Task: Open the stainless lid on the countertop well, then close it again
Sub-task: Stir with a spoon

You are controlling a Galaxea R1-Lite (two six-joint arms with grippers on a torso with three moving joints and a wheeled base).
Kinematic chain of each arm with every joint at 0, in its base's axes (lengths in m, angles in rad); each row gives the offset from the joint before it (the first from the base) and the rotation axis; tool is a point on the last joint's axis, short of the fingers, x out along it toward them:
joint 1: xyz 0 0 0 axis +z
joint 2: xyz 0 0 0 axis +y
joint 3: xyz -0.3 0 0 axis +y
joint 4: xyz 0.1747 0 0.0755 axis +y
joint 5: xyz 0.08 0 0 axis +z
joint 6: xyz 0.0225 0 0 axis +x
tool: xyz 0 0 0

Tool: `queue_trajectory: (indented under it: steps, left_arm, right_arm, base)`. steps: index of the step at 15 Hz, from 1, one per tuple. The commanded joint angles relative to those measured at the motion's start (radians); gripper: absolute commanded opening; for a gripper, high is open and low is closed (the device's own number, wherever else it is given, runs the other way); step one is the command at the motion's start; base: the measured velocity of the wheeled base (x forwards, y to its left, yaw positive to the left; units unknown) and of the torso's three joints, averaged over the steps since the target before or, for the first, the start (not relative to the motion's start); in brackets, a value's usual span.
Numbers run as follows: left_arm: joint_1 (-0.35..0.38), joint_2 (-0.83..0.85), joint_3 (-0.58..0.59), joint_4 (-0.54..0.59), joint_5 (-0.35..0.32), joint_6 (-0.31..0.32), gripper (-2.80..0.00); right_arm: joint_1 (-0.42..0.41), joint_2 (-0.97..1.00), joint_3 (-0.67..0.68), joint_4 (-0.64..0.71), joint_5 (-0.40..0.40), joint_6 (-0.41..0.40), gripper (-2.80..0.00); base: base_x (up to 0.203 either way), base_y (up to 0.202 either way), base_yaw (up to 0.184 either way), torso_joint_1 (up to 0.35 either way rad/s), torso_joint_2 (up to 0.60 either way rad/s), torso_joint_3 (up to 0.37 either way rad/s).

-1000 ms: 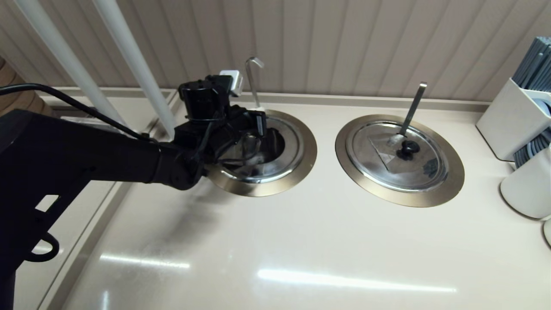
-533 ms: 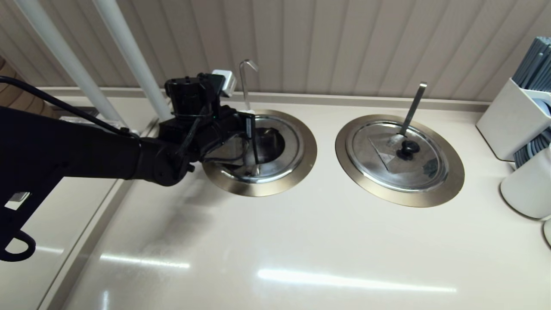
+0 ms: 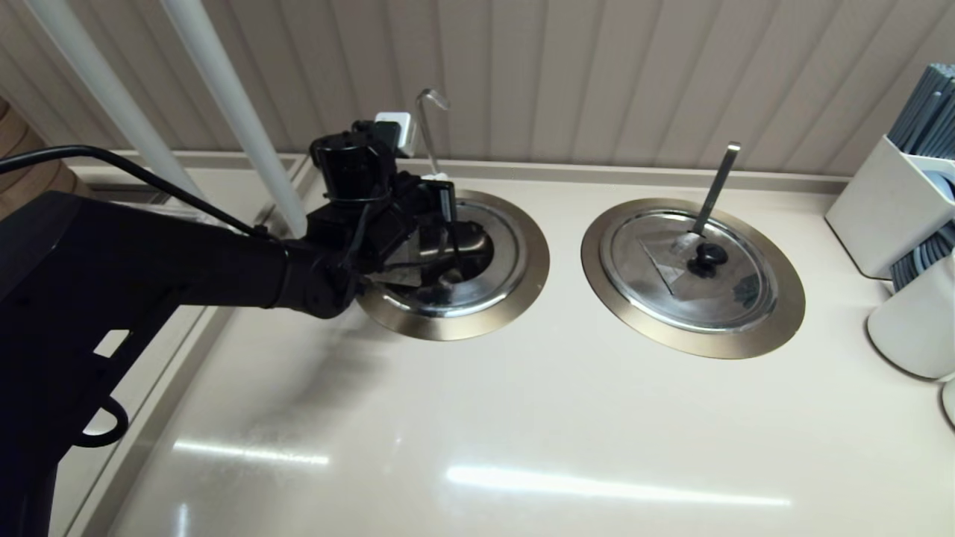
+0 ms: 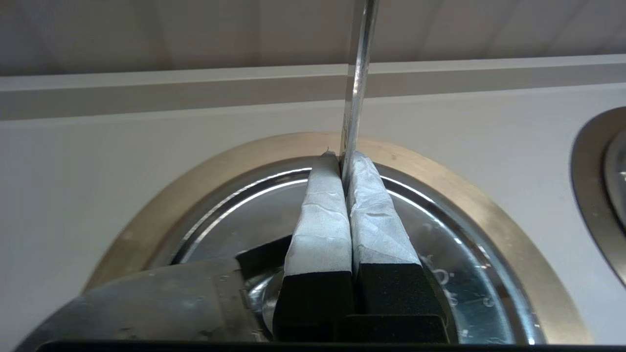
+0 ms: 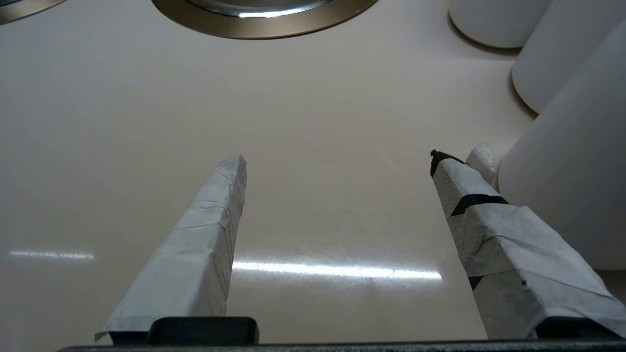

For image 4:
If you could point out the white-taped black left gripper left finger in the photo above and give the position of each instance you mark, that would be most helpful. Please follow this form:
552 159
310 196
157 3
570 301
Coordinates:
320 230

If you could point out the white-taped black left gripper right finger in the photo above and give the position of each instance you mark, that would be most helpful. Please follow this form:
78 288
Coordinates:
379 230

